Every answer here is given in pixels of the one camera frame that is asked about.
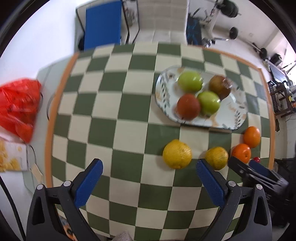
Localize red cherry tomato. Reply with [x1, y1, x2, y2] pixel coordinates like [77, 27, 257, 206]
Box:
[253, 157, 260, 163]

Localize large orange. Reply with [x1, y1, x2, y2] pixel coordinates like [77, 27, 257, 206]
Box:
[231, 144, 251, 164]
[243, 126, 261, 148]

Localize small yellow lemon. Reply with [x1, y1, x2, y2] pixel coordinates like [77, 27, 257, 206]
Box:
[204, 147, 229, 171]

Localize green apple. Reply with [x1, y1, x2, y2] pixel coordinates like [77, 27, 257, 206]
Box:
[197, 91, 221, 116]
[178, 71, 203, 93]

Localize large yellow lemon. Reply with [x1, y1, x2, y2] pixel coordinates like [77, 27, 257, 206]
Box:
[162, 139, 193, 169]

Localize red apple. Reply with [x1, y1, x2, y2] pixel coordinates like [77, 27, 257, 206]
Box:
[208, 75, 232, 100]

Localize dark red-orange fruit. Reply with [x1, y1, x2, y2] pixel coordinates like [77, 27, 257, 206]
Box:
[176, 93, 201, 121]

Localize dark wooden shelf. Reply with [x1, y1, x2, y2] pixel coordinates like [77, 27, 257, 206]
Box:
[268, 81, 295, 118]

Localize yellow patterned paper box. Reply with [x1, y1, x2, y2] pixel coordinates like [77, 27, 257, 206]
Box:
[0, 140, 28, 172]

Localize green checkered tablecloth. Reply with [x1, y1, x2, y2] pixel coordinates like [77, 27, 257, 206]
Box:
[46, 42, 274, 240]

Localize red plastic bag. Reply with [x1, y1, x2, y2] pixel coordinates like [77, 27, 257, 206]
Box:
[1, 78, 41, 143]

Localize exercise machine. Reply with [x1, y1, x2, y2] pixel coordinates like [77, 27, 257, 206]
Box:
[189, 1, 273, 60]

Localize chair with blue cushion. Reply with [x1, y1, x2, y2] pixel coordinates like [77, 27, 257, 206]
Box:
[75, 1, 139, 51]

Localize white padded chair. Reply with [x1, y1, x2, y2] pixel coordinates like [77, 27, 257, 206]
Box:
[133, 0, 190, 45]

